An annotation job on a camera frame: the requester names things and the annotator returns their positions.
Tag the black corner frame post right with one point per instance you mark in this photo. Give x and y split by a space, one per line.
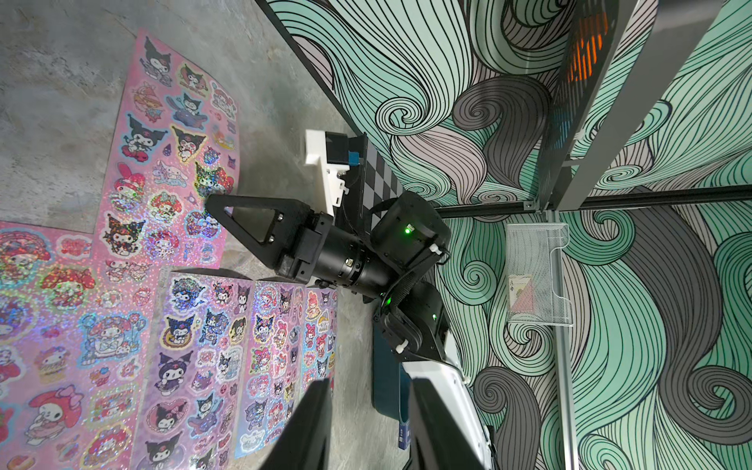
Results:
635 200

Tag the aluminium rail right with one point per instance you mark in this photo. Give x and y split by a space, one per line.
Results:
562 336

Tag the black and grey chessboard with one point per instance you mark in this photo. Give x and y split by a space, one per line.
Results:
368 184

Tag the clear plastic wall holder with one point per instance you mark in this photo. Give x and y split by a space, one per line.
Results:
535 274

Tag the teal plastic storage box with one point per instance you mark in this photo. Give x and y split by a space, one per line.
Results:
390 383

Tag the aluminium rail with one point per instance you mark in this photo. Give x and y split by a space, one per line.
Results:
678 28
562 336

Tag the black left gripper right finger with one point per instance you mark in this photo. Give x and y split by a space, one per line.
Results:
436 440

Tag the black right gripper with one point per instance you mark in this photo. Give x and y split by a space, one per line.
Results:
284 234

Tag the aluminium rail back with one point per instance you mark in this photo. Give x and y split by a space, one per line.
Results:
678 28

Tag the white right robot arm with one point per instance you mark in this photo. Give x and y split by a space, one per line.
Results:
412 238

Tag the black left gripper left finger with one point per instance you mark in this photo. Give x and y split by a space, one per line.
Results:
305 440

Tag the blue card deck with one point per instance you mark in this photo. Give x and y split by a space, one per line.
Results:
404 436

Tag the pink sticker sheet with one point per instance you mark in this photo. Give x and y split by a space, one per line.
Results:
75 325
176 142
270 374
192 386
320 336

